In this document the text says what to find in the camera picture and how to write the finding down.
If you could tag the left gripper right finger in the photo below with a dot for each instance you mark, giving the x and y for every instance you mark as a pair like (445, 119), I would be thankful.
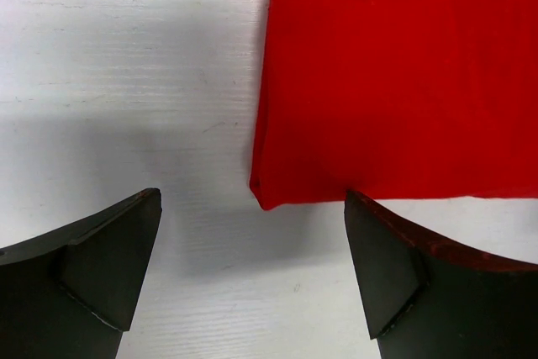
(427, 296)

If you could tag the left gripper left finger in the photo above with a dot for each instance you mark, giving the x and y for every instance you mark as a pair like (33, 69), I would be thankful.
(73, 292)

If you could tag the red t shirt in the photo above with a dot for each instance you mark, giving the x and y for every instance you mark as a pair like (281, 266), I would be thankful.
(397, 99)

